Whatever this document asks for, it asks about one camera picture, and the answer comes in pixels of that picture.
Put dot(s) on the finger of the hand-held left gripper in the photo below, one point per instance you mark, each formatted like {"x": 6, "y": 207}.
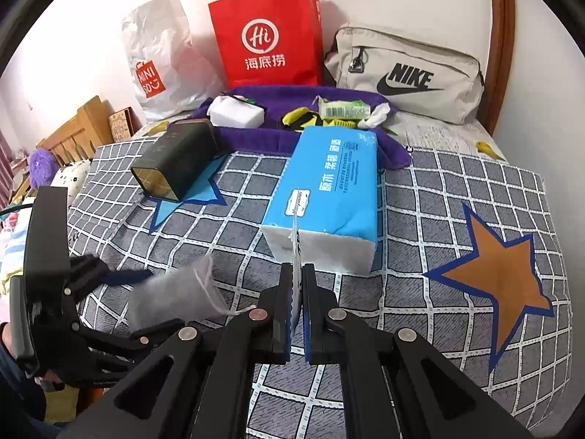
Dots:
{"x": 137, "y": 343}
{"x": 119, "y": 276}

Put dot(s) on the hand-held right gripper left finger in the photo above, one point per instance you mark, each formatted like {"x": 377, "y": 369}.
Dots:
{"x": 283, "y": 324}

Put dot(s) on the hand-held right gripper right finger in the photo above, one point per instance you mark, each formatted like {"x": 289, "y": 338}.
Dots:
{"x": 308, "y": 324}

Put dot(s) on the blue tissue pack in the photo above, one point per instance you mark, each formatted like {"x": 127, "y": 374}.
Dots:
{"x": 329, "y": 183}

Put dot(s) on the white sponge block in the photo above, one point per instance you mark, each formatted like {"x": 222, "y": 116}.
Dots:
{"x": 235, "y": 114}

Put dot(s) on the yellow black mesh bag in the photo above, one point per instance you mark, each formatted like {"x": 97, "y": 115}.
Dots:
{"x": 301, "y": 116}

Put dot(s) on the white tissue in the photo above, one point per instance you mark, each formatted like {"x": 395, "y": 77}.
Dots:
{"x": 374, "y": 116}

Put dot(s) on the small snack packet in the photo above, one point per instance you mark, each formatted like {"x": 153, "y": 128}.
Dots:
{"x": 342, "y": 109}

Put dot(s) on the person's left forearm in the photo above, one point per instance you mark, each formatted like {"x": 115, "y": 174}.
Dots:
{"x": 9, "y": 375}

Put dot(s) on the striped pastel cloth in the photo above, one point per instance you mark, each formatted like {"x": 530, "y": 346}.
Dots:
{"x": 11, "y": 256}

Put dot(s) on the polka dot pillow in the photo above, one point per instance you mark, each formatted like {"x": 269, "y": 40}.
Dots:
{"x": 71, "y": 178}

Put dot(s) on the purple plush toy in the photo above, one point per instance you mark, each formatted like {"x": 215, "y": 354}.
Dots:
{"x": 41, "y": 167}

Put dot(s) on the dark green tea tin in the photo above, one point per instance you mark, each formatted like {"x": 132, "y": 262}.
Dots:
{"x": 178, "y": 160}

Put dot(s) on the grey checked blanket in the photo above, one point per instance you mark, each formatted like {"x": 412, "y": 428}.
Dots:
{"x": 411, "y": 219}

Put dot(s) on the wooden headboard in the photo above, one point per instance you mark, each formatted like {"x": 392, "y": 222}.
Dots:
{"x": 77, "y": 132}

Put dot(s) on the patterned cardboard box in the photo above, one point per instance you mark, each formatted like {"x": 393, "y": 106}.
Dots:
{"x": 121, "y": 123}

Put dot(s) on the purple towel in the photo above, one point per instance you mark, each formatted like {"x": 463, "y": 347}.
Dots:
{"x": 256, "y": 139}

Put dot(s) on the white plastic shopping bag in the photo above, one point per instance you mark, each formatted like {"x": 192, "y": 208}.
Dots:
{"x": 169, "y": 64}

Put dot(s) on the grey waist bag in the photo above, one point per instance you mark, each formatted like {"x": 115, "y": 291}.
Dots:
{"x": 402, "y": 73}

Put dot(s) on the red paper bag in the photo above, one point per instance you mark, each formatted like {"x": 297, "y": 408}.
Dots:
{"x": 265, "y": 45}

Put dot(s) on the brown wooden door frame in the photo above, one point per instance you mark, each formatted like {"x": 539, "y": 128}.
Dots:
{"x": 500, "y": 45}

